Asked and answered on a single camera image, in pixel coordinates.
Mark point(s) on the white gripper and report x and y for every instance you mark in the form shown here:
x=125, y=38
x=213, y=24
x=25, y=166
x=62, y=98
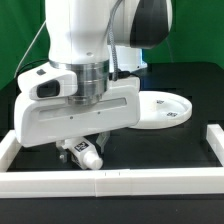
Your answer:
x=57, y=119

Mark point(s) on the white round table top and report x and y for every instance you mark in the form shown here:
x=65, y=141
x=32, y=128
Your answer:
x=159, y=110

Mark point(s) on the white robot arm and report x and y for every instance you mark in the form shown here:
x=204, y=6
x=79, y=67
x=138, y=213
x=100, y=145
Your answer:
x=74, y=94

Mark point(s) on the white left fence rail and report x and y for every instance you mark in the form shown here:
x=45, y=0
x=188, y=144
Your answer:
x=9, y=148

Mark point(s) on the white front fence rail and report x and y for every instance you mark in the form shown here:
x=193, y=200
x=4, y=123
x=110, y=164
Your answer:
x=103, y=183

